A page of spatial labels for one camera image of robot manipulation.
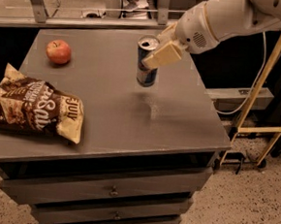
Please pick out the metal railing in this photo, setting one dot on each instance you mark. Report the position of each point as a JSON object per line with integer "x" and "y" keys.
{"x": 86, "y": 13}

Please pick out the top drawer front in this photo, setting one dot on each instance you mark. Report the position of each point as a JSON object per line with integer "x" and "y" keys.
{"x": 77, "y": 188}

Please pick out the red apple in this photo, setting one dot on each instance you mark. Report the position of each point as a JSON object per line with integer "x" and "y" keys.
{"x": 59, "y": 52}

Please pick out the middle drawer front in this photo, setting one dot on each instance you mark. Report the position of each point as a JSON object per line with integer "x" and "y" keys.
{"x": 124, "y": 210}

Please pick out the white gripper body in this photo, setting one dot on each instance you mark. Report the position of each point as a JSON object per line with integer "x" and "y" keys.
{"x": 193, "y": 31}

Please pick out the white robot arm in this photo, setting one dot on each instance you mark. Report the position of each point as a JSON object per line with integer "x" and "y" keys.
{"x": 230, "y": 18}

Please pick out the brown chips bag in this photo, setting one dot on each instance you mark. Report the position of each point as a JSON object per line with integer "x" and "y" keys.
{"x": 34, "y": 106}

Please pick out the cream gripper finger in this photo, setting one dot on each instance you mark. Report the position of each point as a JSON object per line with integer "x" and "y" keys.
{"x": 167, "y": 35}
{"x": 165, "y": 55}

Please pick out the grey drawer cabinet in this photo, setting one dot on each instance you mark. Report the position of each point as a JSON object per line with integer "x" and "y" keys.
{"x": 127, "y": 128}

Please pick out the blue silver redbull can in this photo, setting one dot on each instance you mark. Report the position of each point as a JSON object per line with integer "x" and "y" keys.
{"x": 146, "y": 74}

